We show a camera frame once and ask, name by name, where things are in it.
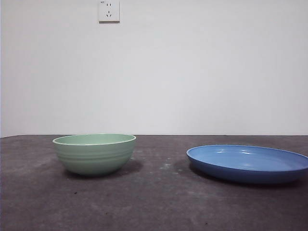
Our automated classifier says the green ribbed bowl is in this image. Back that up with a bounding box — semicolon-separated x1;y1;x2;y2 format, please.
52;133;137;178

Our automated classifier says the blue plate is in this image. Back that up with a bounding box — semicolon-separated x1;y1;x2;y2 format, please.
186;144;308;185

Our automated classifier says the white wall socket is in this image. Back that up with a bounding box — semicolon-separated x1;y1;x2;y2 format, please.
98;0;120;24

